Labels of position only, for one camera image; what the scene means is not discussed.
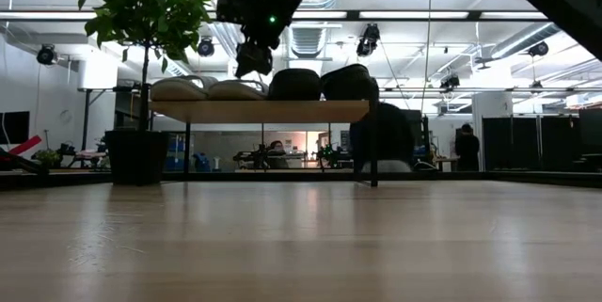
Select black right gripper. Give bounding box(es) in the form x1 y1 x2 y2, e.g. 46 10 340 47
233 40 275 80

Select grey slide sandal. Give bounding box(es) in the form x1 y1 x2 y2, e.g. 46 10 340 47
206 78 271 102
150 74 220 102

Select black slide sandal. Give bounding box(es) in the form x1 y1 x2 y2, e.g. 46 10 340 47
267 67 324 102
320 62 380 102

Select wooden shelf black metal legs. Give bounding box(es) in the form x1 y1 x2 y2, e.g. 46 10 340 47
149 80 380 188

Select person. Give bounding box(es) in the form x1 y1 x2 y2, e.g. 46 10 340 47
349 101 416 174
453 123 482 172
265 139 291 170

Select small green plant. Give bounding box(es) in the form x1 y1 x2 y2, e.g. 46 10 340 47
32 149 62 169

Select red bar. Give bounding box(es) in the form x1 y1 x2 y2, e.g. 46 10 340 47
0 135 43 171

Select white pillar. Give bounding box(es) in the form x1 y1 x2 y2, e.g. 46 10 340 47
471 92 514 174

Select black partition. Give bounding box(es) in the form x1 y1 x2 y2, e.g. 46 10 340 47
482 114 584 172

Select silver ventilation duct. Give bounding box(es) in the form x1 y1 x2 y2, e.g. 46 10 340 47
284 22 341 58

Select black wall screen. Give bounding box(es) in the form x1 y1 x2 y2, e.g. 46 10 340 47
0 110 31 146

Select black aluminium rig frame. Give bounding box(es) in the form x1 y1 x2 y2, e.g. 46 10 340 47
0 169 602 190

